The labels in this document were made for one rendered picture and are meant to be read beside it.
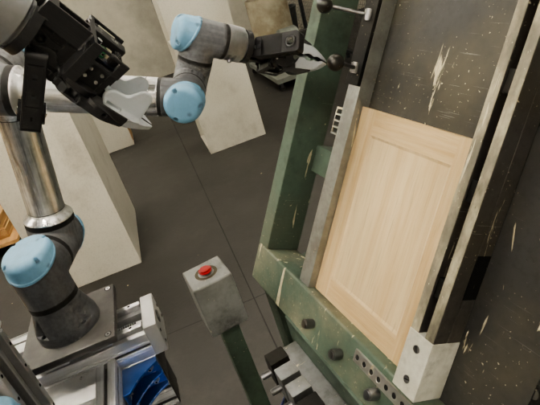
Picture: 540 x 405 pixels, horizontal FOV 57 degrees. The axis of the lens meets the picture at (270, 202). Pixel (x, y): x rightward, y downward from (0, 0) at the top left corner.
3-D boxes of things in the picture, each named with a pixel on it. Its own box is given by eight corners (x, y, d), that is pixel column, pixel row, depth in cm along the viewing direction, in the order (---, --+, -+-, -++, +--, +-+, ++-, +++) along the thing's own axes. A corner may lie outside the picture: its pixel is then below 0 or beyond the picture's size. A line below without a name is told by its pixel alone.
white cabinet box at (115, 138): (87, 149, 608) (60, 94, 574) (132, 133, 616) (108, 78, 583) (86, 161, 569) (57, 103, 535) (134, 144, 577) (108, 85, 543)
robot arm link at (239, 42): (231, 18, 104) (230, 57, 104) (251, 23, 106) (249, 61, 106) (218, 30, 111) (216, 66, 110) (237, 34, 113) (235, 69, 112)
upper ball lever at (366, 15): (370, 25, 116) (314, 12, 116) (374, 8, 115) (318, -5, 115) (372, 23, 113) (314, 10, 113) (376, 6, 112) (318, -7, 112)
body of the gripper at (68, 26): (134, 73, 61) (46, 6, 52) (88, 117, 63) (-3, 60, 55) (128, 42, 66) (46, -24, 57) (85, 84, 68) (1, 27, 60)
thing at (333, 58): (348, 74, 120) (321, 68, 109) (352, 58, 119) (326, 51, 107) (362, 77, 118) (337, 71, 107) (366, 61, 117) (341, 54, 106)
